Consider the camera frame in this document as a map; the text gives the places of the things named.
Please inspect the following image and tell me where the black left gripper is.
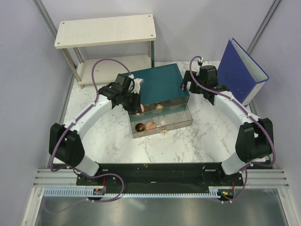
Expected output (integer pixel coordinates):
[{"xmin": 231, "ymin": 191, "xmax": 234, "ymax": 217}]
[{"xmin": 121, "ymin": 90, "xmax": 142, "ymax": 114}]

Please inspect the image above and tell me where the pink round compact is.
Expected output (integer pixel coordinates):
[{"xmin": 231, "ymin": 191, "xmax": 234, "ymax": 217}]
[
  {"xmin": 136, "ymin": 104, "xmax": 144, "ymax": 116},
  {"xmin": 145, "ymin": 121, "xmax": 157, "ymax": 130}
]

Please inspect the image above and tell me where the gold round jar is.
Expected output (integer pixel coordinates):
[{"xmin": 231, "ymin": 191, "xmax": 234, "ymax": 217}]
[{"xmin": 135, "ymin": 123, "xmax": 146, "ymax": 132}]

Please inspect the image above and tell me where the teal drawer organizer box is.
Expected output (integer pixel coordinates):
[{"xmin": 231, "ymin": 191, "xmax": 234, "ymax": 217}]
[{"xmin": 120, "ymin": 63, "xmax": 190, "ymax": 116}]

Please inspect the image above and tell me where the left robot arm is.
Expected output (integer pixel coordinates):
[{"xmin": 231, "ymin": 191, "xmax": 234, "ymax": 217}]
[{"xmin": 49, "ymin": 74, "xmax": 143, "ymax": 185}]

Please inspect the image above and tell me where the blue lever arch binder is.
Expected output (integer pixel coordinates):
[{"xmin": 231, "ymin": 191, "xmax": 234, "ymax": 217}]
[{"xmin": 217, "ymin": 39, "xmax": 269, "ymax": 106}]

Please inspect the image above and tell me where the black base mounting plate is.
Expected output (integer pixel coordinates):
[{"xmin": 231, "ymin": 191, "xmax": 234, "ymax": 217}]
[{"xmin": 76, "ymin": 163, "xmax": 243, "ymax": 193}]

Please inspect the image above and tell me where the white wooden shelf table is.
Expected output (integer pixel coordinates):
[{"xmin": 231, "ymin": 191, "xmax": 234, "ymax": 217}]
[{"xmin": 55, "ymin": 14, "xmax": 157, "ymax": 87}]

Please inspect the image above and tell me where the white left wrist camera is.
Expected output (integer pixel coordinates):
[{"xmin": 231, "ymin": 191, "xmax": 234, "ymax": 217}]
[{"xmin": 128, "ymin": 74, "xmax": 144, "ymax": 94}]

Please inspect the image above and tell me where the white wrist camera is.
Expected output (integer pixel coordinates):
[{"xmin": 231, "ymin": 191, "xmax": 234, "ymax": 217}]
[
  {"xmin": 128, "ymin": 74, "xmax": 144, "ymax": 94},
  {"xmin": 197, "ymin": 57, "xmax": 211, "ymax": 69}
]

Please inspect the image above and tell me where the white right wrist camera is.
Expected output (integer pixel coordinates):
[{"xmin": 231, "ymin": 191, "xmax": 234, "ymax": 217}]
[{"xmin": 197, "ymin": 57, "xmax": 211, "ymax": 69}]

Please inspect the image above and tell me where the light blue cable duct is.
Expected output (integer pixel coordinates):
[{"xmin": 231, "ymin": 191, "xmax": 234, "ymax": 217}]
[{"xmin": 44, "ymin": 187, "xmax": 222, "ymax": 198}]

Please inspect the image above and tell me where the aluminium frame rail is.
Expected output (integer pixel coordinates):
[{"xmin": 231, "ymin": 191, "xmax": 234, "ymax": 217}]
[{"xmin": 246, "ymin": 169, "xmax": 289, "ymax": 189}]

